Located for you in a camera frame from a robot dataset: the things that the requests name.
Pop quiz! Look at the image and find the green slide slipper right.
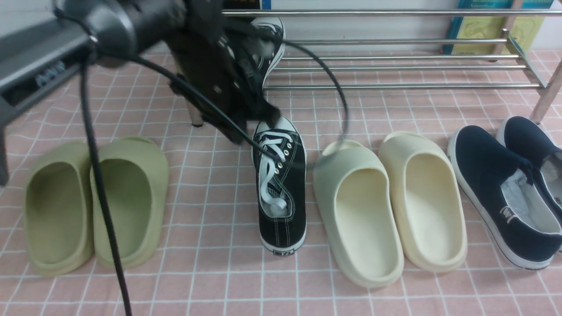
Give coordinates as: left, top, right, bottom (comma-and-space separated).
98, 136, 170, 269

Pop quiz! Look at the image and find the cream slide slipper right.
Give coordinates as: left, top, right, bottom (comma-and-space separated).
378, 131, 468, 273

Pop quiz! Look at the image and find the black canvas sneaker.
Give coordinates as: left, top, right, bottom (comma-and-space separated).
251, 117, 307, 256
225, 17, 286, 94

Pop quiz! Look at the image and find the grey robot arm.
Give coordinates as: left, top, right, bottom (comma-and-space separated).
1, 0, 281, 144

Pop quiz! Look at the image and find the green slide slipper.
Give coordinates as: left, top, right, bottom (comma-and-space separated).
23, 142, 94, 277
98, 136, 170, 269

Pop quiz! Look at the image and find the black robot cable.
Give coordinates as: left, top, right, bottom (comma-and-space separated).
53, 4, 349, 316

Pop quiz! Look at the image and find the navy slip-on shoe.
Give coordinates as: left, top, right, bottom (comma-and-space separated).
496, 116, 562, 222
447, 125, 562, 271

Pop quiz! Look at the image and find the cream slide slipper left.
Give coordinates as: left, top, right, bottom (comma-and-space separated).
313, 140, 404, 288

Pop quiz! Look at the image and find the steel shoe rack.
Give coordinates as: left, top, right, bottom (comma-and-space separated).
176, 0, 562, 128

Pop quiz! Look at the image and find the navy slip-on shoe right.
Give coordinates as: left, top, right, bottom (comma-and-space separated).
496, 116, 562, 222

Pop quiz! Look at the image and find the navy slip-on shoe left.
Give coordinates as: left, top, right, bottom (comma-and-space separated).
447, 125, 562, 271

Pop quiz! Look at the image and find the teal yellow book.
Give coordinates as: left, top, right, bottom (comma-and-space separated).
441, 0, 545, 55

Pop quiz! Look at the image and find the cream slide slipper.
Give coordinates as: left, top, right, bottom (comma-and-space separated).
313, 140, 404, 288
378, 131, 468, 273

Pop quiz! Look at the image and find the green slide slipper left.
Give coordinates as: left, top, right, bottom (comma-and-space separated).
23, 142, 94, 277

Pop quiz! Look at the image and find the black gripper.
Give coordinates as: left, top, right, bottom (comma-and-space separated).
166, 0, 281, 144

